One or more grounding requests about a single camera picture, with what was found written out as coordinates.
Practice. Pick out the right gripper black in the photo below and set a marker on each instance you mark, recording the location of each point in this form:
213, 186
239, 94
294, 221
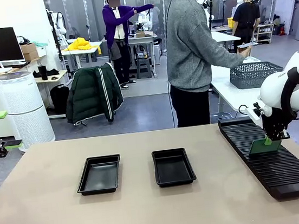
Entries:
273, 120

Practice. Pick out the green circuit board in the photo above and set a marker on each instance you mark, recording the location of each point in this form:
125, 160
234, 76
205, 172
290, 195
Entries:
260, 147

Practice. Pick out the black ESD tray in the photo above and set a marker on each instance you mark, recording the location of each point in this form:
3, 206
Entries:
98, 175
174, 167

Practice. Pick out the person's right forearm grey sleeve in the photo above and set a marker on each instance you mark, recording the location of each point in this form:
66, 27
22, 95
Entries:
227, 60

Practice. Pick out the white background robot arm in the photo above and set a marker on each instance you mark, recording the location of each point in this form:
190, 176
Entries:
60, 27
145, 19

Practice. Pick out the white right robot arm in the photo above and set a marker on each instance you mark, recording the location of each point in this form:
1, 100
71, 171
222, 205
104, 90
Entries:
275, 91

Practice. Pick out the person's right hand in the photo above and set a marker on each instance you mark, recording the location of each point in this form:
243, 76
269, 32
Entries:
248, 52

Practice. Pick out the black slotted board rack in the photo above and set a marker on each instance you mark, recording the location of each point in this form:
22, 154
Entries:
282, 172

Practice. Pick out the white cylindrical air purifier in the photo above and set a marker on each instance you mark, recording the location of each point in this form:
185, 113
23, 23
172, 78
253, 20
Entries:
23, 105

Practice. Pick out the grey plastic basket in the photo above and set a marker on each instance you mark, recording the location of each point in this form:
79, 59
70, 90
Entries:
254, 77

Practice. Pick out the black keyboard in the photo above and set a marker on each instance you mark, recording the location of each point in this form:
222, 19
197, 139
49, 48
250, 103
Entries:
16, 64

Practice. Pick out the large white table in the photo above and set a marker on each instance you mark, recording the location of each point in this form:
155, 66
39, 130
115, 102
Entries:
225, 86

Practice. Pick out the black backpack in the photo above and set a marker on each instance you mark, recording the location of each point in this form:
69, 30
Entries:
60, 98

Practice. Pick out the black tumbler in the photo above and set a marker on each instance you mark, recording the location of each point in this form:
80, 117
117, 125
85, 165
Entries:
43, 73

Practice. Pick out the black cloth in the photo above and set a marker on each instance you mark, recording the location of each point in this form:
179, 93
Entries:
52, 72

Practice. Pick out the brown cardboard box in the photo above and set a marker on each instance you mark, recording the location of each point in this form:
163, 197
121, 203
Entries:
31, 56
28, 48

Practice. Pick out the office chair with metal base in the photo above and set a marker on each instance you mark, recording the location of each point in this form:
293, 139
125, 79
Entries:
84, 122

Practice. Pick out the small wooden side desk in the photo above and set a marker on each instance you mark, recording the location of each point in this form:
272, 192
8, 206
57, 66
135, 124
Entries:
63, 73

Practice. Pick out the dark green puffer jacket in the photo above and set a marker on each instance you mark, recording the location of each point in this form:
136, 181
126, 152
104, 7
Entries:
92, 94

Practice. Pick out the white background table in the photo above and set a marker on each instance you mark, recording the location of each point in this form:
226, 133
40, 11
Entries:
225, 36

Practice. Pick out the white standing desk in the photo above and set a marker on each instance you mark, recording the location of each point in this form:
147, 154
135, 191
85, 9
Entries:
87, 50

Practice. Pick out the yellow bin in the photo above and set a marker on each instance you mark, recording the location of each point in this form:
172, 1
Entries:
230, 22

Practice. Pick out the yellow cloth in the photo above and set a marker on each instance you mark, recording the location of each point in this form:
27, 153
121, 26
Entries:
81, 44

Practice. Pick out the person in black clothes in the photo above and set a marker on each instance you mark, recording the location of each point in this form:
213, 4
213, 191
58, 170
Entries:
246, 15

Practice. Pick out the person in grey sweater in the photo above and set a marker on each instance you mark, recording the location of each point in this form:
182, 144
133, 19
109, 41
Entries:
187, 44

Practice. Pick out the grey step stool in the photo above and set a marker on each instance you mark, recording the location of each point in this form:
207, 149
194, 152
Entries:
143, 66

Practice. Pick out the person in purple hoodie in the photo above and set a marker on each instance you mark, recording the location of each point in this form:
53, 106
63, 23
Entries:
112, 21

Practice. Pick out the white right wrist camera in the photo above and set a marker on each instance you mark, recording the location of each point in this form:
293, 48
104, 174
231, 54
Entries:
253, 114

